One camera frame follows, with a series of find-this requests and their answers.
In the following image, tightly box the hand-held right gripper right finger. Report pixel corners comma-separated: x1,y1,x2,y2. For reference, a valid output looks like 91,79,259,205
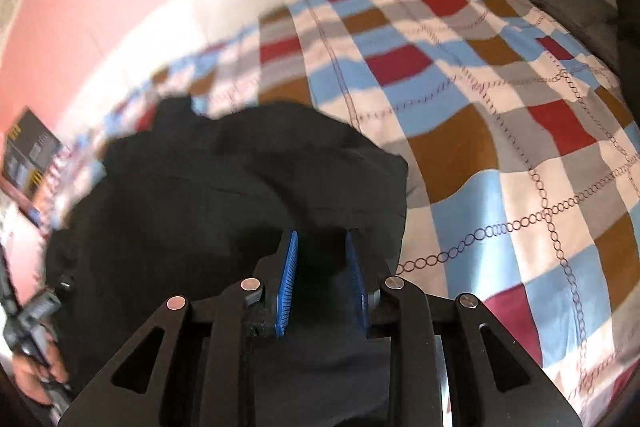
344,229,583,427

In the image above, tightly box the black garment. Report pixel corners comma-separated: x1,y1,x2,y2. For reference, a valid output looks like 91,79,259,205
45,97,411,427

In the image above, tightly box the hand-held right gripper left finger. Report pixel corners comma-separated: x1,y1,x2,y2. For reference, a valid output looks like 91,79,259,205
57,229,301,427

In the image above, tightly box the person's left hand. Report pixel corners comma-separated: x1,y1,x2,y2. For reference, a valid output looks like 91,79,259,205
11,349,68,405

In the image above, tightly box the cardboard box with blue label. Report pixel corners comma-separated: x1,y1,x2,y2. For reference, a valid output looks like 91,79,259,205
19,203,45,229

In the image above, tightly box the black printed box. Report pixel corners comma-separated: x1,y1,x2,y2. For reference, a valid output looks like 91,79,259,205
0,107,63,202

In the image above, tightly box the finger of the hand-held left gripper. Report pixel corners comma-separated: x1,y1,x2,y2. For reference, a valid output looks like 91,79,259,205
49,274,78,308

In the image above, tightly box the checkered blanket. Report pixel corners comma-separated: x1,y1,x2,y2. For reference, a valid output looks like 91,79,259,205
30,0,640,413

